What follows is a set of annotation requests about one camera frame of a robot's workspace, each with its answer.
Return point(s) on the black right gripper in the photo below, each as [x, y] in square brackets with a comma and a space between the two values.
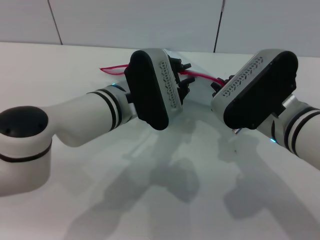
[226, 80]

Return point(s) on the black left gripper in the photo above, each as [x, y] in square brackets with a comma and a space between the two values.
[176, 75]

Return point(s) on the transparent document bag red zipper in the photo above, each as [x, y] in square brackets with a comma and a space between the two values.
[200, 75]

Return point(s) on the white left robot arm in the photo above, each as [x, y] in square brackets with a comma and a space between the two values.
[75, 115]

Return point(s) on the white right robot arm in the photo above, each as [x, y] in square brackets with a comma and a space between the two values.
[295, 130]

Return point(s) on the left wrist camera housing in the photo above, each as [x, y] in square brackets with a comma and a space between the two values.
[150, 87]

